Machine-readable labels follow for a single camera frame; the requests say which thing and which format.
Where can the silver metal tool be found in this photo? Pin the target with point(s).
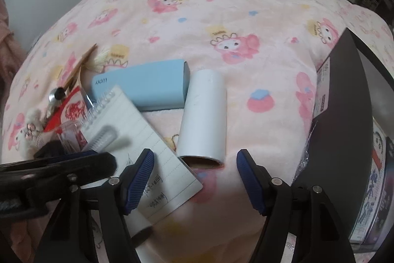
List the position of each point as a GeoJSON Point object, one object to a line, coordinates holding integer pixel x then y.
{"type": "Point", "coordinates": [54, 98]}

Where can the bead kit package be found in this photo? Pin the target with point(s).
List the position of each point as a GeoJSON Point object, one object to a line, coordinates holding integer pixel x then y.
{"type": "Point", "coordinates": [377, 183]}

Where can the black cardboard box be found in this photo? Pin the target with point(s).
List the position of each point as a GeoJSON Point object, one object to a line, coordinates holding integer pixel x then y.
{"type": "Point", "coordinates": [341, 96]}

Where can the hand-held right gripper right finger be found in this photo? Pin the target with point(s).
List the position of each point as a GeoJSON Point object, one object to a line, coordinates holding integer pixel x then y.
{"type": "Point", "coordinates": [251, 183]}

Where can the clear plastic case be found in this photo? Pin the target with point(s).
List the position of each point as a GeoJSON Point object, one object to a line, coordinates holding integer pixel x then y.
{"type": "Point", "coordinates": [70, 136]}

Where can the wooden bookmark with tassel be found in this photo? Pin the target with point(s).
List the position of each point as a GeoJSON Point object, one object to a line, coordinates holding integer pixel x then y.
{"type": "Point", "coordinates": [80, 62]}

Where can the white plush toy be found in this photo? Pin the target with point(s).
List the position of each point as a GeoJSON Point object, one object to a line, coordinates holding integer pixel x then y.
{"type": "Point", "coordinates": [29, 130]}

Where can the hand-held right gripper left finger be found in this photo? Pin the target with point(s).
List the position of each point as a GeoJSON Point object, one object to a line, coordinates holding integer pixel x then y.
{"type": "Point", "coordinates": [140, 183]}

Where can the light blue case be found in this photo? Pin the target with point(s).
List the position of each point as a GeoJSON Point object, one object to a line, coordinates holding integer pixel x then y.
{"type": "Point", "coordinates": [144, 84]}

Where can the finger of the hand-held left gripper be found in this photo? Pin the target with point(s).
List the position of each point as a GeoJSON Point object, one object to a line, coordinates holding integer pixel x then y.
{"type": "Point", "coordinates": [61, 164]}
{"type": "Point", "coordinates": [27, 198]}

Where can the pink printed blanket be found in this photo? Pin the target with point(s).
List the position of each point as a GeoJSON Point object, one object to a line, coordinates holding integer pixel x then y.
{"type": "Point", "coordinates": [215, 4]}

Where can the white ribbed object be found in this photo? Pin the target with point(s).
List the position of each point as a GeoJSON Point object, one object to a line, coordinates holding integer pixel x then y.
{"type": "Point", "coordinates": [104, 136]}

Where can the slim white paper roll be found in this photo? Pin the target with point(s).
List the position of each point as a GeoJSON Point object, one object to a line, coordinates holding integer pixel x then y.
{"type": "Point", "coordinates": [141, 226]}

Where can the wide white paper roll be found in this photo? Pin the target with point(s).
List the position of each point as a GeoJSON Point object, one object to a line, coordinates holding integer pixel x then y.
{"type": "Point", "coordinates": [203, 115]}

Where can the red patterned packet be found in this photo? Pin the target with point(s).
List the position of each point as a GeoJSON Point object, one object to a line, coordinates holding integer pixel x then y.
{"type": "Point", "coordinates": [72, 110]}

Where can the spiral notepad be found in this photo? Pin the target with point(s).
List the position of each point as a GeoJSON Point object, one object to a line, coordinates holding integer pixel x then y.
{"type": "Point", "coordinates": [160, 164]}

